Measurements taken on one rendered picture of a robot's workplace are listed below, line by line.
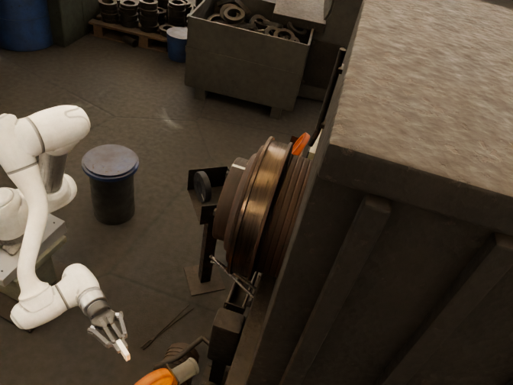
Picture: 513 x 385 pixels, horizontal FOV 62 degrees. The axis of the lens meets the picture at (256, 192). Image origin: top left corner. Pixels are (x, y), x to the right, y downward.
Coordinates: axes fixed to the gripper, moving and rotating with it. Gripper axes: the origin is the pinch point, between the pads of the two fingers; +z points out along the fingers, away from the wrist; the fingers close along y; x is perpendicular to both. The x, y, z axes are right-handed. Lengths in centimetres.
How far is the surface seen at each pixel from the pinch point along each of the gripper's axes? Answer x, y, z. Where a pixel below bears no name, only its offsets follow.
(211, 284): -66, -73, -47
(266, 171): 62, -44, 9
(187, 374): -3.3, -13.2, 18.1
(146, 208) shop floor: -61, -72, -121
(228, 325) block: 8.3, -30.1, 16.7
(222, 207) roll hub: 48, -34, 3
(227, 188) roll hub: 53, -37, 1
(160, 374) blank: 5.5, -4.1, 17.2
